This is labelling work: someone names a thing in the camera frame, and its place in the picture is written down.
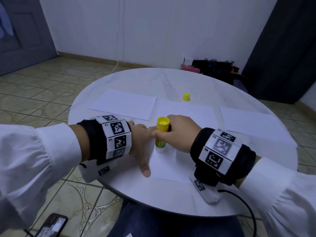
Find white paper stack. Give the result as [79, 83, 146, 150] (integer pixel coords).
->
[89, 89, 158, 121]
[219, 106, 292, 146]

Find person's left forearm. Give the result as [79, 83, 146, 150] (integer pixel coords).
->
[0, 123, 90, 232]

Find single white paper sheet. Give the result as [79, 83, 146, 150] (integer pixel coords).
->
[150, 98, 219, 129]
[148, 141, 198, 183]

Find black wristband with markers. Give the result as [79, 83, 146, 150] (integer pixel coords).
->
[190, 127, 257, 187]
[76, 114, 133, 165]

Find person's left hand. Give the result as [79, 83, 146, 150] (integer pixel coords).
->
[127, 121, 159, 178]

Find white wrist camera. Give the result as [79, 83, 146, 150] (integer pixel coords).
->
[189, 174, 221, 204]
[79, 163, 117, 184]

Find yellow glue stick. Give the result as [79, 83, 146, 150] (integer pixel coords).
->
[155, 116, 171, 148]

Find person's right hand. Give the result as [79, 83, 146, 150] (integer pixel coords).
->
[158, 115, 203, 153]

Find black phone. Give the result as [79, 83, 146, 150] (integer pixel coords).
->
[35, 213, 69, 237]

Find blue hanging cloth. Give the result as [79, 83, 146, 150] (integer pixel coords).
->
[0, 2, 14, 39]

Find black left wristband with markers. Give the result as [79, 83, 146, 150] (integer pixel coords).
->
[76, 114, 133, 165]

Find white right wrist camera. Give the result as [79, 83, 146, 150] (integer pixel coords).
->
[189, 174, 221, 204]

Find blue suitcase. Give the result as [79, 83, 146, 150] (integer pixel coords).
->
[232, 76, 250, 94]

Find pink box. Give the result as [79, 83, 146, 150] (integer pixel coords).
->
[180, 63, 201, 73]

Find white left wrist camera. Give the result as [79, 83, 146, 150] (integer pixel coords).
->
[79, 163, 117, 184]

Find person's legs in blue jeans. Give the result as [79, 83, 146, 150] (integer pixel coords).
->
[106, 197, 248, 237]

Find black wardrobe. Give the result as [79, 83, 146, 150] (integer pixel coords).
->
[242, 0, 316, 104]

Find grey door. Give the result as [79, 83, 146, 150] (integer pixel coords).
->
[0, 0, 58, 76]

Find person's right forearm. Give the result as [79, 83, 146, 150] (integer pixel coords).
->
[239, 156, 316, 237]

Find black right camera cable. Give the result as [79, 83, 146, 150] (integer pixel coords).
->
[217, 189, 257, 237]

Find black bag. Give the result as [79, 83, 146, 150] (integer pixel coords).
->
[192, 59, 243, 84]

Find black right wristband with markers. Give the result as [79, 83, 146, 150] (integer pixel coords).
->
[190, 127, 257, 187]

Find white wall cable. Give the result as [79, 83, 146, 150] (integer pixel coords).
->
[111, 0, 124, 74]

